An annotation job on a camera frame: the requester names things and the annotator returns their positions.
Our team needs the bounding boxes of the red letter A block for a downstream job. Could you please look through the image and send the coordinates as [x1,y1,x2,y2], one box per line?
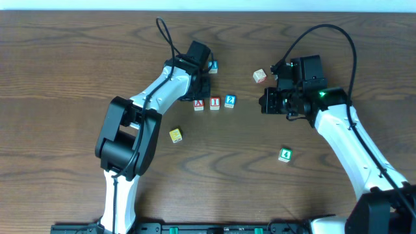
[193,99,204,111]

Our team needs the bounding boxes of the red letter I block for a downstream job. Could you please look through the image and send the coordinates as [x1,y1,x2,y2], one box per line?
[209,97,220,111]

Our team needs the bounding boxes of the blue number 2 block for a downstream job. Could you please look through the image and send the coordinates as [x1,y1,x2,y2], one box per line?
[224,95,236,109]

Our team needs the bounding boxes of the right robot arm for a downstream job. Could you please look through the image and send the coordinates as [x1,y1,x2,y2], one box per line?
[259,87,415,233]

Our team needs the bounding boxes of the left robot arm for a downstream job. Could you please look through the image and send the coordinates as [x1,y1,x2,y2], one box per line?
[95,56,207,233]

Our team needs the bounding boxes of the blue letter P block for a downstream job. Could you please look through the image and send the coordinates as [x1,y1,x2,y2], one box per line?
[208,60,218,73]

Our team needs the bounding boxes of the white block red print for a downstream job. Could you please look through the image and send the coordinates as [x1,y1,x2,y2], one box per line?
[253,69,267,83]

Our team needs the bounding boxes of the yellow wooden block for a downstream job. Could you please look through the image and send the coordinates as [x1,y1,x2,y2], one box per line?
[169,128,183,144]

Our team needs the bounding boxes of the green number 4 block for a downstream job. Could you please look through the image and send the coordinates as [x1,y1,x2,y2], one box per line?
[278,148,293,163]

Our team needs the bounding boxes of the left black cable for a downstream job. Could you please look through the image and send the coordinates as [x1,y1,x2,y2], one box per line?
[110,16,215,234]

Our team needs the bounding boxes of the black cable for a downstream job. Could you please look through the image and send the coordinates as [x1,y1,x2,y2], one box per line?
[110,16,215,234]
[271,23,416,218]

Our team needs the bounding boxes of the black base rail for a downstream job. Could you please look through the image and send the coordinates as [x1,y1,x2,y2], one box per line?
[50,215,352,234]

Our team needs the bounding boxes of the right black cable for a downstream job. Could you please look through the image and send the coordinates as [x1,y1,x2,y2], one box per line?
[271,23,416,218]

